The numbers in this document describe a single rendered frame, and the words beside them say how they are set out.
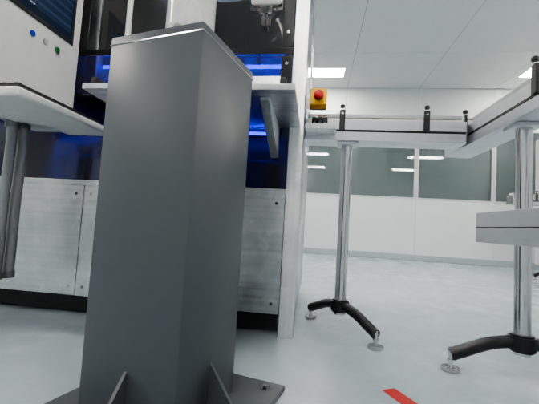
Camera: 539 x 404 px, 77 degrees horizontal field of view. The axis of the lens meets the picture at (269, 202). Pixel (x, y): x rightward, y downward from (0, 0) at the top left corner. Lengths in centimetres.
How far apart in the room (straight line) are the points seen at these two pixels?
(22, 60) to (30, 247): 80
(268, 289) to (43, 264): 102
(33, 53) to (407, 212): 556
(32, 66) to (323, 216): 505
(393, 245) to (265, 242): 485
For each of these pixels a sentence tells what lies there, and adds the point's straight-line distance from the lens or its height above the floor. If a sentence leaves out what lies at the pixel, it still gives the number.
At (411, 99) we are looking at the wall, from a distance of 661.
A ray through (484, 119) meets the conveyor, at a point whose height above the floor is 91.
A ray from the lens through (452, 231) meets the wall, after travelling 642.
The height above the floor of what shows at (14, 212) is 44.
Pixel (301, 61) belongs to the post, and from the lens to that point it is 157.
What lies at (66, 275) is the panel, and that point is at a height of 17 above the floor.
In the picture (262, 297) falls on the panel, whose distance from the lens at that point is 145.
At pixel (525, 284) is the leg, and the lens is 142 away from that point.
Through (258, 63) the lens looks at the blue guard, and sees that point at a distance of 159.
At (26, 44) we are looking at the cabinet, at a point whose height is 106.
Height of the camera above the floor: 45
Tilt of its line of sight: 4 degrees up
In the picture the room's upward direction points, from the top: 3 degrees clockwise
